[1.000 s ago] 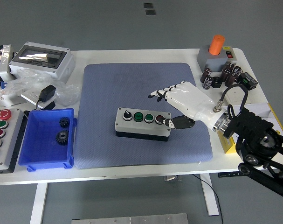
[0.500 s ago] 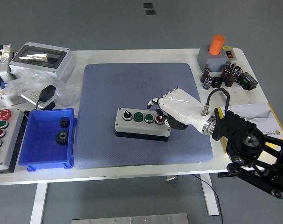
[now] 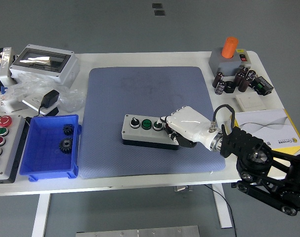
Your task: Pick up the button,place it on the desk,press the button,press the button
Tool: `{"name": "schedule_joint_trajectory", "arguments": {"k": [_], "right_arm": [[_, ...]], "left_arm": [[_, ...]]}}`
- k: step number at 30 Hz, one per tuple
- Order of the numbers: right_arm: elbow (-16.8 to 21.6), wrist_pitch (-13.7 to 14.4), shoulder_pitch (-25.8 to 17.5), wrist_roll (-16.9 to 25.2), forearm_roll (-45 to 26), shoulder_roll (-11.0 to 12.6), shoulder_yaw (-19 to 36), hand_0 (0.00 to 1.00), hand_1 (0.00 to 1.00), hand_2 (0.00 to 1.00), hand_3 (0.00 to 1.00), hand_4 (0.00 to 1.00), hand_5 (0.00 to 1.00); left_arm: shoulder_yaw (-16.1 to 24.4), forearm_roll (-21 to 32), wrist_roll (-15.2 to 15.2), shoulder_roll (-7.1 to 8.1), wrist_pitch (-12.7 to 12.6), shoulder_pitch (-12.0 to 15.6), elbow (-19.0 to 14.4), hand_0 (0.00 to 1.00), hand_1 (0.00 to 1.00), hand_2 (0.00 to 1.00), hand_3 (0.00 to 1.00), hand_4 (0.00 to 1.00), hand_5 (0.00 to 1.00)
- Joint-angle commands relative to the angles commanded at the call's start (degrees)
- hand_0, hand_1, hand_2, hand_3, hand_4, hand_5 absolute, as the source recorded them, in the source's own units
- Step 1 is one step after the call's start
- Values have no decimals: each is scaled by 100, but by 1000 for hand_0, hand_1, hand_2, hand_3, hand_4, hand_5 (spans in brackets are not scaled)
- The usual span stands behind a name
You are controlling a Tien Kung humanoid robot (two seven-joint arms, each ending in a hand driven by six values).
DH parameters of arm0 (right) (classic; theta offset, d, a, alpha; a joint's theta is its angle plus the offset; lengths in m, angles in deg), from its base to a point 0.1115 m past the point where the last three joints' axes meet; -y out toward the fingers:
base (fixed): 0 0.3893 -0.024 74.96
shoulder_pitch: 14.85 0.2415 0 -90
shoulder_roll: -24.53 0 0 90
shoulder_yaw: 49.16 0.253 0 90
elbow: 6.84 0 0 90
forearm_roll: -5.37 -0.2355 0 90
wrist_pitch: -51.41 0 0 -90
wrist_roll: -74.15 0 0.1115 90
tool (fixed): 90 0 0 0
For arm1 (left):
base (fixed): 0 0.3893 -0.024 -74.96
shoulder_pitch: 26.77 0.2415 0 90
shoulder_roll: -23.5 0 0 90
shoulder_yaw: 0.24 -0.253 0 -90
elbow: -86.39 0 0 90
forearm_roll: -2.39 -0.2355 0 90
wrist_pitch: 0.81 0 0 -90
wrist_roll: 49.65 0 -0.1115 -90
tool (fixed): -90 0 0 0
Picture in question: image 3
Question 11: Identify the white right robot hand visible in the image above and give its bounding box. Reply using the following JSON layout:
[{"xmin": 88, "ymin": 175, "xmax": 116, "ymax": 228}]
[{"xmin": 156, "ymin": 105, "xmax": 216, "ymax": 149}]

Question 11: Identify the grey four-button control box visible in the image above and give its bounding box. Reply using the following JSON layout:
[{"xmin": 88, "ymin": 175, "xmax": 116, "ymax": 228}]
[{"xmin": 121, "ymin": 114, "xmax": 182, "ymax": 151}]

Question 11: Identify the grey five-button control box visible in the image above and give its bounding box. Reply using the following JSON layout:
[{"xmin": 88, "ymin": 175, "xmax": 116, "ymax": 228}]
[{"xmin": 0, "ymin": 115, "xmax": 29, "ymax": 185}]

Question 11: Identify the black silver-striped capacitor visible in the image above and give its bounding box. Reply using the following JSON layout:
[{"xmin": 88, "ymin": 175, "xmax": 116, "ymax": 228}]
[{"xmin": 214, "ymin": 80, "xmax": 226, "ymax": 96}]

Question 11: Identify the grey-blue textured mat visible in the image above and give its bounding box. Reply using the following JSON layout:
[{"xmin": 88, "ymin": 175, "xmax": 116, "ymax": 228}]
[{"xmin": 78, "ymin": 66, "xmax": 226, "ymax": 180}]

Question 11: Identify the white and yellow carton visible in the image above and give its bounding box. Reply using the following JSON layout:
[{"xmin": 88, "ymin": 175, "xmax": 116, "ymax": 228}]
[{"xmin": 228, "ymin": 108, "xmax": 300, "ymax": 155}]

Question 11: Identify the black module green terminal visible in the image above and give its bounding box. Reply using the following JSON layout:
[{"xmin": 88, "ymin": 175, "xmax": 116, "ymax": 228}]
[{"xmin": 250, "ymin": 76, "xmax": 274, "ymax": 96}]

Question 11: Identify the orange cylinder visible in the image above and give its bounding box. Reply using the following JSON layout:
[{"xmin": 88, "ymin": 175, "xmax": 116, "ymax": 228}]
[{"xmin": 220, "ymin": 37, "xmax": 239, "ymax": 59}]

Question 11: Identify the white table leg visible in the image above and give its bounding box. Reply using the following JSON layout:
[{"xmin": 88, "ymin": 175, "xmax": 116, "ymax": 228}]
[
  {"xmin": 31, "ymin": 194, "xmax": 51, "ymax": 237},
  {"xmin": 212, "ymin": 184, "xmax": 233, "ymax": 229}
]

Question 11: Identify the grey metal floor plate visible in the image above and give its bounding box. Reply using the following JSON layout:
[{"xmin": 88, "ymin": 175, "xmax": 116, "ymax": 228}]
[{"xmin": 75, "ymin": 225, "xmax": 200, "ymax": 237}]

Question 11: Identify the small black bevel gear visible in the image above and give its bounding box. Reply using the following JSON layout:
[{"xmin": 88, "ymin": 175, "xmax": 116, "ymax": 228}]
[{"xmin": 62, "ymin": 123, "xmax": 75, "ymax": 136}]

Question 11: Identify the clear plastic bag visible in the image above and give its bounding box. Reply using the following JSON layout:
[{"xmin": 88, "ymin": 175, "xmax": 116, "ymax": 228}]
[{"xmin": 6, "ymin": 73, "xmax": 86, "ymax": 113}]

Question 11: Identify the large black bevel gear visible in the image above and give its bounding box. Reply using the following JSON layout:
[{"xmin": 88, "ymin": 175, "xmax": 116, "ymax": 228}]
[{"xmin": 58, "ymin": 137, "xmax": 73, "ymax": 155}]

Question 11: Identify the black power adapter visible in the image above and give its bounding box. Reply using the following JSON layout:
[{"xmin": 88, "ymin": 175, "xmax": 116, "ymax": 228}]
[{"xmin": 39, "ymin": 89, "xmax": 60, "ymax": 109}]

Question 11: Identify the blue plastic bin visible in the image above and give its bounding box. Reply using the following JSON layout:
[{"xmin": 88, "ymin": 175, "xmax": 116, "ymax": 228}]
[{"xmin": 19, "ymin": 114, "xmax": 83, "ymax": 183}]

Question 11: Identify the white circuit breaker blue lever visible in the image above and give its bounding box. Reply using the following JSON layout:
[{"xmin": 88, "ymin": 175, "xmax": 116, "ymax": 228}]
[{"xmin": 0, "ymin": 86, "xmax": 29, "ymax": 114}]

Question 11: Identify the white and black device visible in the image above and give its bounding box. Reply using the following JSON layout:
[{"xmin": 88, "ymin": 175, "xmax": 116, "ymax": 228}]
[{"xmin": 0, "ymin": 46, "xmax": 18, "ymax": 92}]

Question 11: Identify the short black ring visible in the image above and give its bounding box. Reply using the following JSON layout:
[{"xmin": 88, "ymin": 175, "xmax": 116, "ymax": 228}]
[{"xmin": 223, "ymin": 80, "xmax": 236, "ymax": 94}]

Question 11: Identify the metal bracket under table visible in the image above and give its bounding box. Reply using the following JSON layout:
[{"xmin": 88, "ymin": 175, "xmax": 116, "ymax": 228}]
[{"xmin": 173, "ymin": 185, "xmax": 194, "ymax": 193}]

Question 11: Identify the white wall switch plate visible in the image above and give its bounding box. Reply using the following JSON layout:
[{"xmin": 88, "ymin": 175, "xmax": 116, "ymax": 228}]
[{"xmin": 235, "ymin": 93, "xmax": 267, "ymax": 112}]

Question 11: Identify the grey rocker switch box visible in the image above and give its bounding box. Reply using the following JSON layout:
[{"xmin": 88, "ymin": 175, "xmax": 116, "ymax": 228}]
[{"xmin": 208, "ymin": 48, "xmax": 252, "ymax": 77}]

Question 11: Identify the thin black floor cable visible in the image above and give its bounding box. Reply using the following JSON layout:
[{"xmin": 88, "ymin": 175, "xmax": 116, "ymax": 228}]
[{"xmin": 204, "ymin": 184, "xmax": 238, "ymax": 237}]

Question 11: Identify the grey enclosure with clear lid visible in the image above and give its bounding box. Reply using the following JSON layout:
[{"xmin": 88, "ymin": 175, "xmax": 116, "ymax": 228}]
[{"xmin": 9, "ymin": 43, "xmax": 81, "ymax": 87}]

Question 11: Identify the thin black adapter cord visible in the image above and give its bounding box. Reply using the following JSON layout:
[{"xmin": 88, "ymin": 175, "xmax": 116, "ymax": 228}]
[{"xmin": 25, "ymin": 105, "xmax": 44, "ymax": 124}]

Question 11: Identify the white wall socket panel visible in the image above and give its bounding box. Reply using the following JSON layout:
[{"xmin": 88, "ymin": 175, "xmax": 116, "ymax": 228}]
[{"xmin": 22, "ymin": 95, "xmax": 59, "ymax": 117}]

